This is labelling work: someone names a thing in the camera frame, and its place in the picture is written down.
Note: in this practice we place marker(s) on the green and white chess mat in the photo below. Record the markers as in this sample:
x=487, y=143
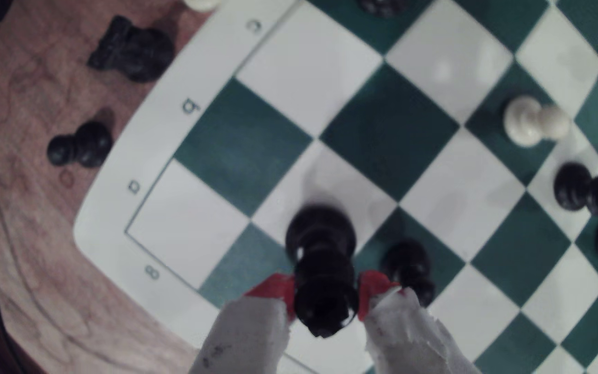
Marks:
x=392, y=130

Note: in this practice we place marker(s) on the tall black chess piece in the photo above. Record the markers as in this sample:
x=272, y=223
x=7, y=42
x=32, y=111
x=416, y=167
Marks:
x=322, y=270

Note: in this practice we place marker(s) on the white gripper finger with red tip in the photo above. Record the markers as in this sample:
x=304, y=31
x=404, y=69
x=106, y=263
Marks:
x=408, y=337
x=247, y=337

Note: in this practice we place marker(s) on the white chess pawn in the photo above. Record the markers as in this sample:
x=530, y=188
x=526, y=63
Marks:
x=525, y=122
x=203, y=4

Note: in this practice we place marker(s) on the black chess knight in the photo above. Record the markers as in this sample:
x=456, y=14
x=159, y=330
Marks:
x=138, y=52

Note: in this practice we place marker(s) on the black chess bishop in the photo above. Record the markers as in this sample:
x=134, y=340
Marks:
x=571, y=187

